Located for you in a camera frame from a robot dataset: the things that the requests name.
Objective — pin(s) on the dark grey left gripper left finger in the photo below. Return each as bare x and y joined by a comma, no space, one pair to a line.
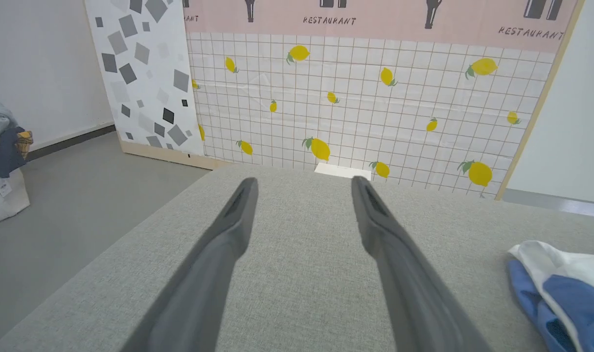
204,283

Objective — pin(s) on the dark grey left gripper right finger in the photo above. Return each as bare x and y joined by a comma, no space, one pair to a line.
409,283

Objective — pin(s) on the white and blue garment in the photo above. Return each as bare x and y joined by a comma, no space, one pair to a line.
581,303

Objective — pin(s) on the white rectangular box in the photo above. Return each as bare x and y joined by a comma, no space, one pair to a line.
341,171

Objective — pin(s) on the lemon print partition panel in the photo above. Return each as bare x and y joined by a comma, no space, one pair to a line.
375,112

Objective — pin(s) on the white fabric laundry bag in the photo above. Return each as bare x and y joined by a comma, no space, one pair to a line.
3,205

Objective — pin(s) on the grey squares pattern panel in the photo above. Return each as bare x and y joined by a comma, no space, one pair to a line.
145,73

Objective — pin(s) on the yellow patterned woven cloth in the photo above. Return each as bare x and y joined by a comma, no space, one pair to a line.
25,139

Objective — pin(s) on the dark blue hanging cloth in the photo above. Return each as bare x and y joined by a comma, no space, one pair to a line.
7,154

